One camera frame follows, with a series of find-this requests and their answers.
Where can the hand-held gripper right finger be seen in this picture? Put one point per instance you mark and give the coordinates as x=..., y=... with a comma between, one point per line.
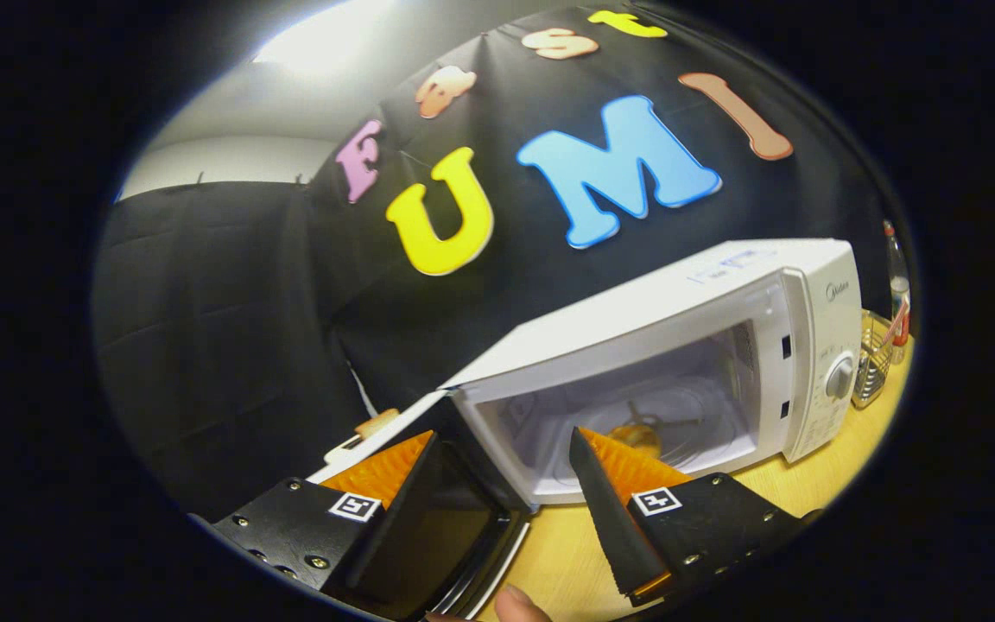
x=610, y=527

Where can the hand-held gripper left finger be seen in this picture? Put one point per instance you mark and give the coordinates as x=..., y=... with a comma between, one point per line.
x=394, y=518

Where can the golden bread bun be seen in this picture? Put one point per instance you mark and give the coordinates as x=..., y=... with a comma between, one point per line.
x=636, y=436

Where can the white microwave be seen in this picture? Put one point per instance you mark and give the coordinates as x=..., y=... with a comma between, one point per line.
x=679, y=294

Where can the cream toaster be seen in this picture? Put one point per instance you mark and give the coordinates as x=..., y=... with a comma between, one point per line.
x=346, y=449

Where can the toast slice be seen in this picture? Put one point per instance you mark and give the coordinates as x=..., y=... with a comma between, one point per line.
x=377, y=422

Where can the clear bottle with red label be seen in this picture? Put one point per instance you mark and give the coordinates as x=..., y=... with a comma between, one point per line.
x=898, y=294

